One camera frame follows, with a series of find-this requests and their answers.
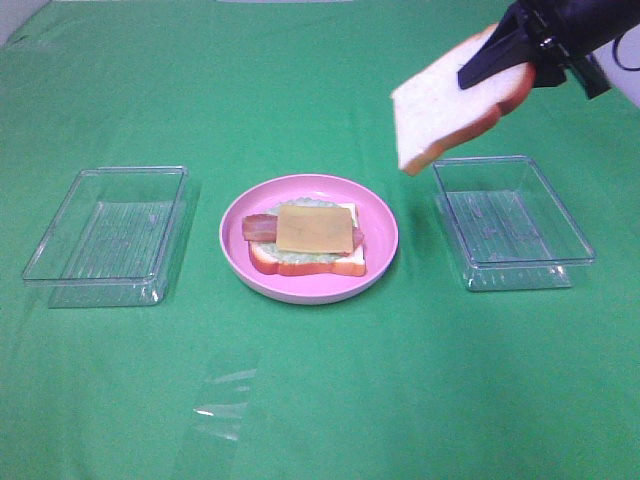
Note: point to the clear plastic container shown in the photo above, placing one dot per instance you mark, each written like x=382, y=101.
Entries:
x=506, y=226
x=115, y=240

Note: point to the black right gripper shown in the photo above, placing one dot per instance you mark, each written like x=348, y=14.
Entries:
x=556, y=36

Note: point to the green lettuce leaf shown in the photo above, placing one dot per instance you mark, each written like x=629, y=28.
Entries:
x=300, y=257

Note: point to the green tablecloth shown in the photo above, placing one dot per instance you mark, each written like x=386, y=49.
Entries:
x=416, y=378

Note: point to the clear left plastic container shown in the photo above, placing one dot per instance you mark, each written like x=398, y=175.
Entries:
x=115, y=240

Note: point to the bacon strip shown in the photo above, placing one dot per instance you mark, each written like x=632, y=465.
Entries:
x=260, y=228
x=357, y=237

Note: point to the yellow cheese slice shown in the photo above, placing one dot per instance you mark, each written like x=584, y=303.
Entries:
x=316, y=230

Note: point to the bread slice with crust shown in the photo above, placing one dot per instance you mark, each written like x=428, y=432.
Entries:
x=310, y=267

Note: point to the clear right plastic container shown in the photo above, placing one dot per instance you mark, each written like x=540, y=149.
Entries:
x=506, y=226

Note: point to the pink plate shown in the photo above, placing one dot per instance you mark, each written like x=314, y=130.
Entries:
x=381, y=238

